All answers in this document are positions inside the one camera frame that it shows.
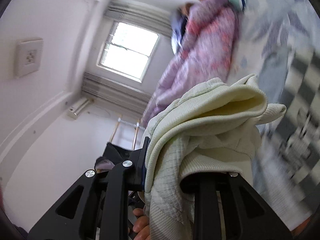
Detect cream white knit sweater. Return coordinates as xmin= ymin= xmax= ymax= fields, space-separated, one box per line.
xmin=144 ymin=74 xmax=286 ymax=239

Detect black clothes on rack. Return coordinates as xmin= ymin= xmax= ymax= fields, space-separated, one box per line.
xmin=94 ymin=142 xmax=131 ymax=173

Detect bedroom window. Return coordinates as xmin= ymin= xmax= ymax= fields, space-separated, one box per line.
xmin=98 ymin=21 xmax=160 ymax=83

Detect person's right hand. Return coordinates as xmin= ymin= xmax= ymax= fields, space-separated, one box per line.
xmin=133 ymin=208 xmax=151 ymax=240

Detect white air conditioner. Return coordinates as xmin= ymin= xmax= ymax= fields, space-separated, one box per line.
xmin=67 ymin=97 xmax=93 ymax=120

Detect grey striped left curtain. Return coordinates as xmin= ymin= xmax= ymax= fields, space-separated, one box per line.
xmin=81 ymin=72 xmax=150 ymax=117

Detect grey striped curtain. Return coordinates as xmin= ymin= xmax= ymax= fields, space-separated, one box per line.
xmin=81 ymin=72 xmax=150 ymax=117
xmin=104 ymin=0 xmax=172 ymax=37

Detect purple floral quilt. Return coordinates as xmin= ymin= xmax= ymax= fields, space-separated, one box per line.
xmin=141 ymin=0 xmax=239 ymax=127

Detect grey blue pillows pile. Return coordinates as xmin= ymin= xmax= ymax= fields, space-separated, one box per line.
xmin=170 ymin=3 xmax=194 ymax=55

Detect patterned light bed sheet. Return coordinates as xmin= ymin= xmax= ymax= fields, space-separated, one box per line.
xmin=228 ymin=0 xmax=319 ymax=230

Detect grey striped right curtain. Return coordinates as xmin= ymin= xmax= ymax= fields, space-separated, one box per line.
xmin=104 ymin=0 xmax=172 ymax=37

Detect wall power socket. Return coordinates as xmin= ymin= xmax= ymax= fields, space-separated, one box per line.
xmin=14 ymin=37 xmax=43 ymax=78

